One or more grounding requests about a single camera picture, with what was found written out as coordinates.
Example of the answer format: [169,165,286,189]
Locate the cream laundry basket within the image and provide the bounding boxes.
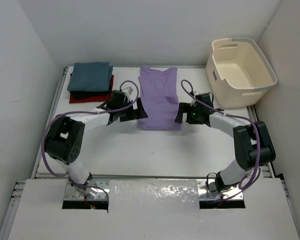
[206,37,278,109]

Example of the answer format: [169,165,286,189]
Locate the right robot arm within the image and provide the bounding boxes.
[174,93,276,193]

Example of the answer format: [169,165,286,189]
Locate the red t-shirt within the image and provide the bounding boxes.
[69,75,114,104]

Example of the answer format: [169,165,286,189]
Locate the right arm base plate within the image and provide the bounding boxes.
[196,178,245,201]

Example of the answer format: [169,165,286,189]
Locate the blue-grey t-shirt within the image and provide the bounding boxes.
[67,61,113,92]

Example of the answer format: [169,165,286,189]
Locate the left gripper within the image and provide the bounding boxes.
[116,98,147,122]

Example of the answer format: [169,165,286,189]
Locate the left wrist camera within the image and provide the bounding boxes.
[121,86,134,95]

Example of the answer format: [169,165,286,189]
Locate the purple t-shirt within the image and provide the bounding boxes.
[137,66,182,131]

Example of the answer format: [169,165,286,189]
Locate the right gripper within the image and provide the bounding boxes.
[175,102,202,125]

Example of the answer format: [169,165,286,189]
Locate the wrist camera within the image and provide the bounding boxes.
[190,91,201,106]
[121,86,134,95]

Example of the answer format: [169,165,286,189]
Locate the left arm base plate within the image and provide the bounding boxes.
[63,178,110,201]

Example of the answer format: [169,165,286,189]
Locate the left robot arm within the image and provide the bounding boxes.
[41,90,148,189]

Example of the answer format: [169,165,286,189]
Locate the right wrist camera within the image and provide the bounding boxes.
[190,91,201,106]

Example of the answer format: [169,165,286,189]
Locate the black t-shirt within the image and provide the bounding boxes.
[70,81,113,99]

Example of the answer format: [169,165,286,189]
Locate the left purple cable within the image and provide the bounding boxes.
[41,80,141,205]

